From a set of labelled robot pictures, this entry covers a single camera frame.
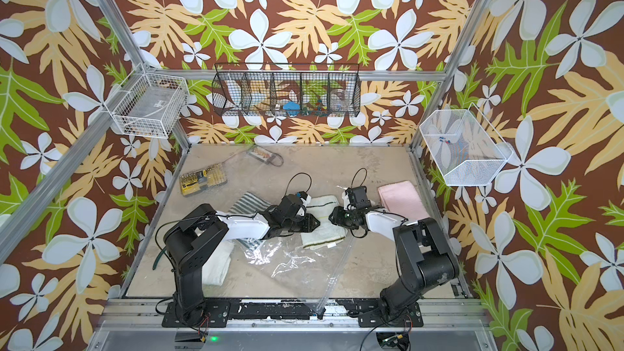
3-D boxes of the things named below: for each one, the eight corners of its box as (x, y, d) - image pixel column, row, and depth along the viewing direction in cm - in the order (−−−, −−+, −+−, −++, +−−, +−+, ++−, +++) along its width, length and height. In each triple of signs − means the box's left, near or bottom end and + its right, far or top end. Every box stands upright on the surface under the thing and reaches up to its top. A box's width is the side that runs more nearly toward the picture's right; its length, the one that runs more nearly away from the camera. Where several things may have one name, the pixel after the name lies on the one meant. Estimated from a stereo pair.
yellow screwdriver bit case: (183, 196, 102) (181, 193, 100) (181, 178, 108) (179, 175, 106) (228, 182, 107) (226, 178, 105) (224, 166, 113) (222, 162, 111)
